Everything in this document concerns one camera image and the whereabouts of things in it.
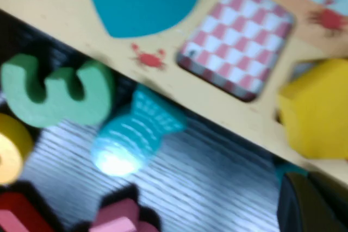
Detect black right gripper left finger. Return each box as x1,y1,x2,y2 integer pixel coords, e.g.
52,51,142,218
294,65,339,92
276,172,338,232

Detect colourful wooden puzzle board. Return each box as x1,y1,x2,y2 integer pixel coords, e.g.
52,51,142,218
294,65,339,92
0,0,348,188

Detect teal wooden fish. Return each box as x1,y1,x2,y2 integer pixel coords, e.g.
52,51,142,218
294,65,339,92
90,84,189,178

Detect yellow number six piece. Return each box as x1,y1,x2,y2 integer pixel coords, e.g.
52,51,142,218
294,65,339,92
0,113,35,186

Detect pink number five piece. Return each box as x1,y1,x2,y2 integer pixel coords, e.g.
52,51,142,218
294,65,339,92
89,198,160,232

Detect green number three piece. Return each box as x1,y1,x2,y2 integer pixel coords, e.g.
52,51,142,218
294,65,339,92
1,53,115,130

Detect red number seven piece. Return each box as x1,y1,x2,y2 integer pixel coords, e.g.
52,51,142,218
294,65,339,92
0,190,54,232

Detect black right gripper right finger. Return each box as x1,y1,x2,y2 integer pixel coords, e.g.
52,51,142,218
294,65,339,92
308,173,348,232

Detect yellow pentagon piece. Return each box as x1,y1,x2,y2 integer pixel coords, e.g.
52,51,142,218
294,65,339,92
278,58,348,160

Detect teal heart piece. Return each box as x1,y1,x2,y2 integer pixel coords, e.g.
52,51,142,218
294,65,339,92
85,0,202,39

